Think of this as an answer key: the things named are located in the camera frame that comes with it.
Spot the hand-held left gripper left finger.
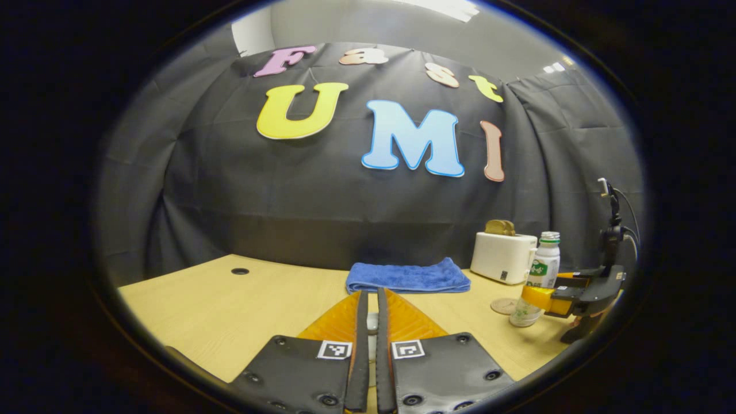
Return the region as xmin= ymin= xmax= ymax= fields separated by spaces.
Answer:
xmin=229 ymin=290 xmax=370 ymax=414

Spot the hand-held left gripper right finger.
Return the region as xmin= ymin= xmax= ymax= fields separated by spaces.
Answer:
xmin=376 ymin=287 xmax=516 ymax=414

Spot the white water bottle green label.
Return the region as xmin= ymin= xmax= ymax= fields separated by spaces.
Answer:
xmin=509 ymin=231 xmax=561 ymax=328

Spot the white toaster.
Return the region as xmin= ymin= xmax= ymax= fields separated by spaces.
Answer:
xmin=470 ymin=231 xmax=539 ymax=286

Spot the blue folded towel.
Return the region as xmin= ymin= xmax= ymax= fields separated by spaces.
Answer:
xmin=346 ymin=257 xmax=472 ymax=295

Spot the black backdrop cloth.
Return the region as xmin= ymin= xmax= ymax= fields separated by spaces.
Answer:
xmin=95 ymin=40 xmax=646 ymax=288

